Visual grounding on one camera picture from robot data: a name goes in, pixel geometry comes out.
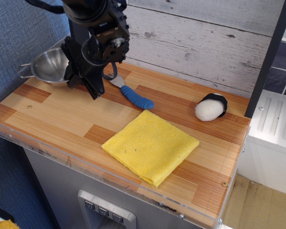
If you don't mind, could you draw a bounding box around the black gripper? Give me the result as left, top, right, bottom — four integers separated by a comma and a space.
61, 0, 130, 99

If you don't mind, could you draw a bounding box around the stainless steel bowl with handles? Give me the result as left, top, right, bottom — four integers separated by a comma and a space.
16, 47, 69, 87

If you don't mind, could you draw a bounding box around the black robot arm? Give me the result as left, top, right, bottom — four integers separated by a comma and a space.
28, 0, 130, 99

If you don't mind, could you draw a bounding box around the yellow folded cloth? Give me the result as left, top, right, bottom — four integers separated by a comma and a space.
102, 110, 199, 187

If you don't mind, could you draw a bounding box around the grey toy fridge cabinet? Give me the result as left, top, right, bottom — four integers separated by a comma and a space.
25, 149, 220, 229

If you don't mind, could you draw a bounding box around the silver dispenser button panel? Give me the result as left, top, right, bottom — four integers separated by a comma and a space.
78, 189, 137, 229

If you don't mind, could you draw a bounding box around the white and black plush toy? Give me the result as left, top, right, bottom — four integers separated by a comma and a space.
195, 93, 228, 122

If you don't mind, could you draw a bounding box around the yellow black object at corner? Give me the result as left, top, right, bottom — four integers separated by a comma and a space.
0, 215, 20, 229

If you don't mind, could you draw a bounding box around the white ridged side unit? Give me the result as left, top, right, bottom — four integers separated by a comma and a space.
237, 90, 286, 193

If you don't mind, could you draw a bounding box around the blue handled metal spork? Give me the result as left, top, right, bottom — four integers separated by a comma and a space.
103, 73, 154, 110

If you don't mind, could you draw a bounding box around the dark vertical frame post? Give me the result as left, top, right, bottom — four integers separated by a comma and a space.
245, 0, 286, 118

